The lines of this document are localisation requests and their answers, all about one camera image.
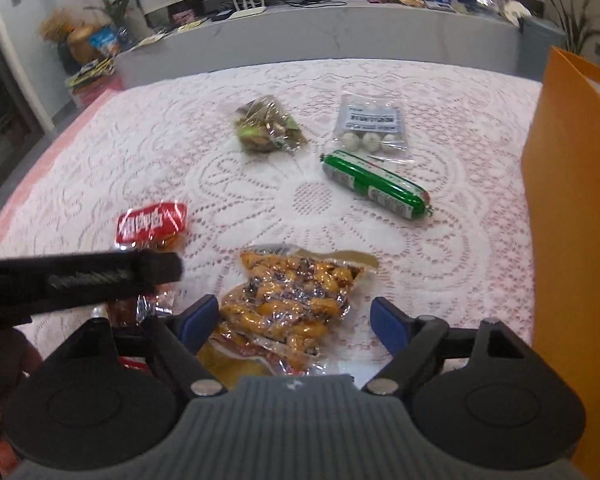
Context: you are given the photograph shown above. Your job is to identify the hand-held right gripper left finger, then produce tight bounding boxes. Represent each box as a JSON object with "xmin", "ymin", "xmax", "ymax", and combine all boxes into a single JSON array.
[{"xmin": 42, "ymin": 294, "xmax": 228, "ymax": 398}]

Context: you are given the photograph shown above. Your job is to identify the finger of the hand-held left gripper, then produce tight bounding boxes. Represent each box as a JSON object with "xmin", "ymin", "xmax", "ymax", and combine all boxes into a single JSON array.
[{"xmin": 0, "ymin": 251, "xmax": 183, "ymax": 328}]

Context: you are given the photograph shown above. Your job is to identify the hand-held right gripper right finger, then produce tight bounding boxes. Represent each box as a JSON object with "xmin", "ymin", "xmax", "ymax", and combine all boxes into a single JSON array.
[{"xmin": 362, "ymin": 296, "xmax": 551, "ymax": 401}]

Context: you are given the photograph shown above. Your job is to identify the orange chicken feet packet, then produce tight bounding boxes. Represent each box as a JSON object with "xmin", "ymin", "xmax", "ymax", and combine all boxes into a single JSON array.
[{"xmin": 197, "ymin": 244, "xmax": 381, "ymax": 391}]

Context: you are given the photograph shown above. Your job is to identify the red snack packet white print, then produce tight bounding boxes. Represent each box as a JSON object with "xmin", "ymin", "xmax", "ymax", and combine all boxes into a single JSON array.
[{"xmin": 107, "ymin": 200, "xmax": 188, "ymax": 328}]

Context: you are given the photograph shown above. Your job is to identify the green sausage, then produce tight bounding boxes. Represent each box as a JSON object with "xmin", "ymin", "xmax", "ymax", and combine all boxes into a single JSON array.
[{"xmin": 321, "ymin": 150, "xmax": 433, "ymax": 222}]

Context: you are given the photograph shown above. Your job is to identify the orange cardboard box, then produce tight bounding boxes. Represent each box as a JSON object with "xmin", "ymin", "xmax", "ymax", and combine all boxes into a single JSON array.
[{"xmin": 520, "ymin": 46, "xmax": 600, "ymax": 480}]

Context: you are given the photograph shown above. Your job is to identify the clear packet of white balls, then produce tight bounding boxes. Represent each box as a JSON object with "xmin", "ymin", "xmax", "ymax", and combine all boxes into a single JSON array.
[{"xmin": 332, "ymin": 92, "xmax": 412, "ymax": 163}]

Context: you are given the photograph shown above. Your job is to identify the green-brown snack packet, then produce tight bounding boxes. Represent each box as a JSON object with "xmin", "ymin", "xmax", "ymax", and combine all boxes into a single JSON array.
[{"xmin": 235, "ymin": 95, "xmax": 311, "ymax": 156}]

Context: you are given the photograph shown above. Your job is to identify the white lace tablecloth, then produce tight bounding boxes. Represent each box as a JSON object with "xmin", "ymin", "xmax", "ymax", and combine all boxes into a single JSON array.
[{"xmin": 0, "ymin": 57, "xmax": 541, "ymax": 391}]

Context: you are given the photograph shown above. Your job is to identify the pink storage box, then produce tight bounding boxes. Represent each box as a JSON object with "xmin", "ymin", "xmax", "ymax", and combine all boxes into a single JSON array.
[{"xmin": 72, "ymin": 72, "xmax": 118, "ymax": 106}]

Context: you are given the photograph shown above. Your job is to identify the stack of yellow black packets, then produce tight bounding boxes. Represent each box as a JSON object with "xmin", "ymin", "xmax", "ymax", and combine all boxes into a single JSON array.
[{"xmin": 65, "ymin": 55, "xmax": 116, "ymax": 88}]

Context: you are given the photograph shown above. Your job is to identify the golden vase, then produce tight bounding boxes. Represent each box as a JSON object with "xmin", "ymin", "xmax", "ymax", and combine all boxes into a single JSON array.
[{"xmin": 66, "ymin": 22, "xmax": 103, "ymax": 63}]

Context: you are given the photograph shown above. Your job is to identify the blue snack bag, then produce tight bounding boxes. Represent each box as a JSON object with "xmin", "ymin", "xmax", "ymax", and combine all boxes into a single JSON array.
[{"xmin": 87, "ymin": 25, "xmax": 123, "ymax": 58}]

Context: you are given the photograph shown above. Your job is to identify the loose papers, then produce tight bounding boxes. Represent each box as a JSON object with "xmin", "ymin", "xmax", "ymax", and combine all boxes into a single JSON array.
[{"xmin": 130, "ymin": 30, "xmax": 168, "ymax": 51}]

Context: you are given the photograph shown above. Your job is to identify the dried flowers in dark vase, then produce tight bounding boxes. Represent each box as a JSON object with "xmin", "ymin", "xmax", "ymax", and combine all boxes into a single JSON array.
[{"xmin": 37, "ymin": 7, "xmax": 76, "ymax": 73}]

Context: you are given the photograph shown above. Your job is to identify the long-leaf plant by vase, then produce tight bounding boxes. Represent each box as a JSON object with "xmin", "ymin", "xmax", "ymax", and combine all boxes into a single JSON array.
[{"xmin": 82, "ymin": 0, "xmax": 138, "ymax": 41}]

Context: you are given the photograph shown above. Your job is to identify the grey marble tv console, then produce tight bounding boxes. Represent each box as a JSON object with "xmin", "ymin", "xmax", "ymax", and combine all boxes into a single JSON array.
[{"xmin": 115, "ymin": 0, "xmax": 523, "ymax": 91}]

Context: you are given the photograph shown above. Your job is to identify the white router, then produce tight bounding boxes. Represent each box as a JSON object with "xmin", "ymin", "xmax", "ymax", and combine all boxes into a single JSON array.
[{"xmin": 227, "ymin": 0, "xmax": 267, "ymax": 20}]

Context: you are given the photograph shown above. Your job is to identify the grey trash can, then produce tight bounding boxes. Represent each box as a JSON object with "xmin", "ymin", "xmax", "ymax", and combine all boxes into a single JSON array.
[{"xmin": 517, "ymin": 15, "xmax": 566, "ymax": 83}]

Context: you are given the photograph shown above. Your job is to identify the white round item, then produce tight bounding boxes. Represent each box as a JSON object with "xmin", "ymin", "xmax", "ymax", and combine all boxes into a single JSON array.
[{"xmin": 497, "ymin": 0, "xmax": 533, "ymax": 23}]

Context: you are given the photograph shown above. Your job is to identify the long-leaf potted plant black pot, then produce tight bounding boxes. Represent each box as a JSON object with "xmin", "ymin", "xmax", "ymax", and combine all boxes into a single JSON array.
[{"xmin": 532, "ymin": 0, "xmax": 600, "ymax": 56}]

